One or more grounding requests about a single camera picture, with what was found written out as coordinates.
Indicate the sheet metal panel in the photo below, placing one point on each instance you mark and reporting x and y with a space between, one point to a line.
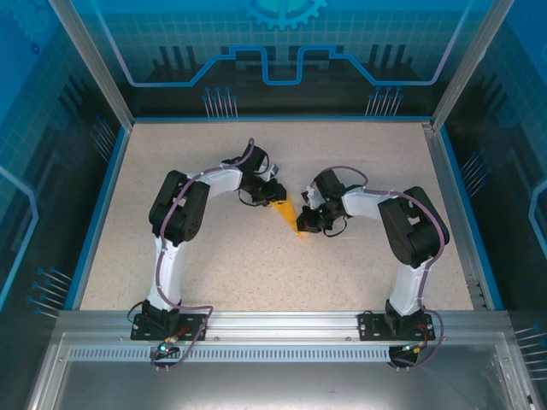
273 384

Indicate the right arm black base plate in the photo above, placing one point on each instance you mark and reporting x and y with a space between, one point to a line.
372 326

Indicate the aluminium mounting rail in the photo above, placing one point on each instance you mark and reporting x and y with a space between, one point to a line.
282 322

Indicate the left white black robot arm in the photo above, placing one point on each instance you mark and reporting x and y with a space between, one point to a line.
179 213

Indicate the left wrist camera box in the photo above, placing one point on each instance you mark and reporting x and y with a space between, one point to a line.
272 171

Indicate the right aluminium frame post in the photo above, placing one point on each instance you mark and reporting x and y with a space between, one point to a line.
470 64

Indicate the left aluminium frame post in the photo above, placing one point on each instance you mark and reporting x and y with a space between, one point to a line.
94 64

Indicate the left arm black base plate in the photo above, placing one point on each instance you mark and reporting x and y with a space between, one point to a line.
147 331

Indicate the aluminium frame post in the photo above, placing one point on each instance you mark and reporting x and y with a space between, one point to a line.
94 64
470 64

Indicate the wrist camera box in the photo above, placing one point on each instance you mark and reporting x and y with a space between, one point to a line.
272 171
312 197

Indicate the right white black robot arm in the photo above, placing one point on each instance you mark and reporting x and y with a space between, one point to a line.
414 230

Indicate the aluminium side rail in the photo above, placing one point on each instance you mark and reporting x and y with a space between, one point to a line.
452 200

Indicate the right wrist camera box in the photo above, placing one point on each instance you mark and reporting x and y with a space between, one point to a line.
312 197

